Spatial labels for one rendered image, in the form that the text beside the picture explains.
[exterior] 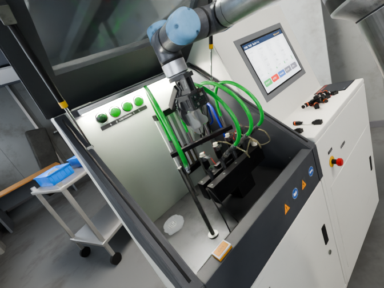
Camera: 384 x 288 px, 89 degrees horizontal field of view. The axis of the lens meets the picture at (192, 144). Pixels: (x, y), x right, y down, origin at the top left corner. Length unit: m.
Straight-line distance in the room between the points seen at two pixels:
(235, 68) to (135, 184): 0.72
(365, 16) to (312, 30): 2.38
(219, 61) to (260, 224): 0.72
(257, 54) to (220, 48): 0.24
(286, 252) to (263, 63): 0.88
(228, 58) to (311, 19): 1.73
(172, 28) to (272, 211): 0.59
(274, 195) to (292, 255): 0.26
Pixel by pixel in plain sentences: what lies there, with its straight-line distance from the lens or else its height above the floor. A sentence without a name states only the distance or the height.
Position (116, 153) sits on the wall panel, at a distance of 0.92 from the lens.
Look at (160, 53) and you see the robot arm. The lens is 0.64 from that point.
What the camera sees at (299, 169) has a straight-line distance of 0.81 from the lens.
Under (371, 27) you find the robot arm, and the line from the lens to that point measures 0.28.
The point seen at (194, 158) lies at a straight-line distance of 1.09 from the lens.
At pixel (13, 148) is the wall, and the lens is 7.96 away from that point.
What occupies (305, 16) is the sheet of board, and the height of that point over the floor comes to 1.43.
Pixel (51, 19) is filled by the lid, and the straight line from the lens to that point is 0.68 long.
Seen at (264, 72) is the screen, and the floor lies 1.24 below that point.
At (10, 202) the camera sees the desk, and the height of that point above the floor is 0.46.
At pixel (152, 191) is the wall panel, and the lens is 1.01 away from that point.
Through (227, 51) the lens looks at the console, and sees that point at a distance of 1.05.
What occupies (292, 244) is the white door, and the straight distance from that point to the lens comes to 0.86.
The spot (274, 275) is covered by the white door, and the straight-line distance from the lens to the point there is 0.81.
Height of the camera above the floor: 1.39
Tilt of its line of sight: 18 degrees down
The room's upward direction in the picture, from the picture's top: 25 degrees counter-clockwise
